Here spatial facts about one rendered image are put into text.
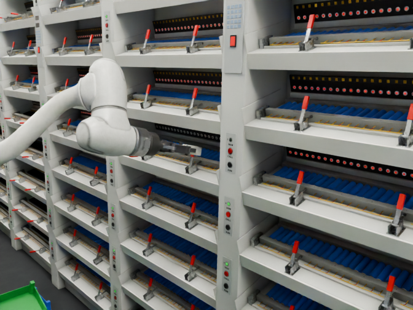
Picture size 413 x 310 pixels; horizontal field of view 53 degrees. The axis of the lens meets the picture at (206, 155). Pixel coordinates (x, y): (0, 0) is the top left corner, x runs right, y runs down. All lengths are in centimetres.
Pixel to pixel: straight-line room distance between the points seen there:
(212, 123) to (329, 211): 45
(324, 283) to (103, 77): 83
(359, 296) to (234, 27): 79
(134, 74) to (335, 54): 98
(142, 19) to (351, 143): 110
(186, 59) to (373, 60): 63
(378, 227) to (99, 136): 74
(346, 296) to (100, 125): 78
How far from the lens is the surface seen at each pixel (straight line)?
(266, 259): 128
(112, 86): 121
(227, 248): 134
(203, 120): 132
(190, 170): 141
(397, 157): 98
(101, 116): 118
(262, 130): 116
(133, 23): 179
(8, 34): 304
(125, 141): 118
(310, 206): 113
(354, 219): 107
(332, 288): 117
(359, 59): 100
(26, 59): 261
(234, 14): 122
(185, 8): 170
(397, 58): 97
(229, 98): 123
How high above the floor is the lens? 129
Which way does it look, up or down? 12 degrees down
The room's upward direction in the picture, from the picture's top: 1 degrees clockwise
